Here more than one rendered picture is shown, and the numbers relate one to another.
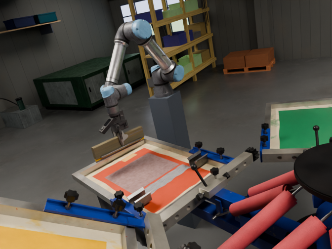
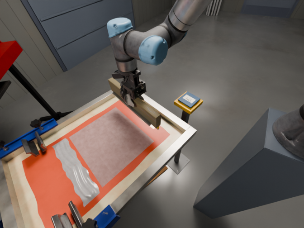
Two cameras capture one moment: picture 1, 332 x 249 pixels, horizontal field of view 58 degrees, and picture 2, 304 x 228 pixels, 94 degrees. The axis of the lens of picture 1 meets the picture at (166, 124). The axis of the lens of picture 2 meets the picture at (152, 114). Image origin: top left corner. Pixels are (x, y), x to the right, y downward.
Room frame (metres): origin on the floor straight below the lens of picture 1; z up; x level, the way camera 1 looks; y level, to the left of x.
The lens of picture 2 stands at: (1.77, -0.20, 1.59)
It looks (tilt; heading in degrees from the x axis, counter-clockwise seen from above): 50 degrees down; 87
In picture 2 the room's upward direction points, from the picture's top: 5 degrees counter-clockwise
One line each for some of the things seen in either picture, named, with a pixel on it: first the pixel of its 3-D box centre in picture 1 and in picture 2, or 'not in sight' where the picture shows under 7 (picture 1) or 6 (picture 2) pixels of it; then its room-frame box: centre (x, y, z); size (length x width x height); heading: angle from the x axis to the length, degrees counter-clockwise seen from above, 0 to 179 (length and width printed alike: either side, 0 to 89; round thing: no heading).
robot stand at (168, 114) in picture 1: (178, 162); (228, 187); (2.22, -0.03, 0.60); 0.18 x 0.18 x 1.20; 52
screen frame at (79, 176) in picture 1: (147, 171); (98, 145); (1.52, 0.16, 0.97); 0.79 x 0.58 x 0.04; 37
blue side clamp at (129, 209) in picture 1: (132, 213); (29, 141); (1.16, 0.24, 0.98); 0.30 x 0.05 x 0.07; 37
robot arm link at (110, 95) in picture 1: (109, 96); (122, 40); (1.72, 0.29, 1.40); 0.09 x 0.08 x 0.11; 134
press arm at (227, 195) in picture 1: (225, 198); not in sight; (1.07, -0.18, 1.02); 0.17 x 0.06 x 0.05; 37
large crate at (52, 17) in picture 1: (43, 19); not in sight; (7.98, 2.37, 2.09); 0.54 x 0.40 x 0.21; 142
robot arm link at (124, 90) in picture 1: (120, 91); (149, 46); (1.80, 0.23, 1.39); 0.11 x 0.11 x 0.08; 44
